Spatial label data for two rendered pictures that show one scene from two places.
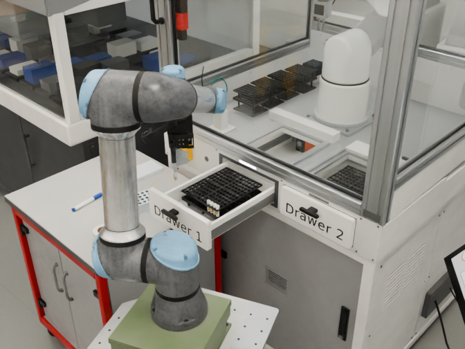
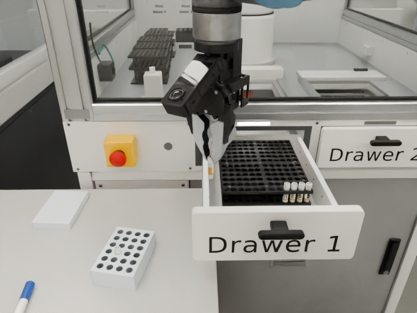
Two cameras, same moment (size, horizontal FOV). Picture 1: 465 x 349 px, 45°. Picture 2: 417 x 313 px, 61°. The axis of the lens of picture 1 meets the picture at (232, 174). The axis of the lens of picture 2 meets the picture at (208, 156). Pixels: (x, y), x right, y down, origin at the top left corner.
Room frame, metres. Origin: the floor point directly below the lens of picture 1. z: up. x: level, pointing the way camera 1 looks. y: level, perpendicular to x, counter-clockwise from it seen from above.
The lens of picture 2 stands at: (1.26, 0.60, 1.30)
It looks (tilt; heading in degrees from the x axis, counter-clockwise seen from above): 29 degrees down; 315
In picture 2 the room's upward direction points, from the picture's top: straight up
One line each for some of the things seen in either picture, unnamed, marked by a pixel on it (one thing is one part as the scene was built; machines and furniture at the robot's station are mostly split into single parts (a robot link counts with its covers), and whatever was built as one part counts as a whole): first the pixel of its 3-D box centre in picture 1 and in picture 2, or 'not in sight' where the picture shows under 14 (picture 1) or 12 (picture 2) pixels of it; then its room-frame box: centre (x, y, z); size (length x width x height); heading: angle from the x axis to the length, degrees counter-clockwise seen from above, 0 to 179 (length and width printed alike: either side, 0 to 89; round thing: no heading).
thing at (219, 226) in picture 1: (223, 194); (258, 174); (1.67, 0.03, 0.86); 0.40 x 0.26 x 0.06; 136
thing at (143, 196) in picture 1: (139, 203); (125, 256); (1.75, 0.35, 0.78); 0.12 x 0.08 x 0.04; 124
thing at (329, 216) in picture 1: (315, 215); (375, 147); (1.53, -0.27, 0.87); 0.29 x 0.02 x 0.11; 46
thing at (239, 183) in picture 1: (222, 194); (259, 174); (1.66, 0.04, 0.87); 0.22 x 0.18 x 0.06; 136
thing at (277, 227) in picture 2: (171, 213); (279, 230); (1.50, 0.19, 0.91); 0.07 x 0.04 x 0.01; 46
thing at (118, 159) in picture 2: not in sight; (118, 158); (1.94, 0.22, 0.88); 0.04 x 0.03 x 0.04; 46
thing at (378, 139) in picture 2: (311, 211); (383, 140); (1.51, -0.25, 0.91); 0.07 x 0.04 x 0.01; 46
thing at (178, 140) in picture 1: (179, 129); (218, 76); (1.66, 0.17, 1.12); 0.09 x 0.08 x 0.12; 99
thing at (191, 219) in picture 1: (178, 217); (275, 233); (1.52, 0.18, 0.87); 0.29 x 0.02 x 0.11; 46
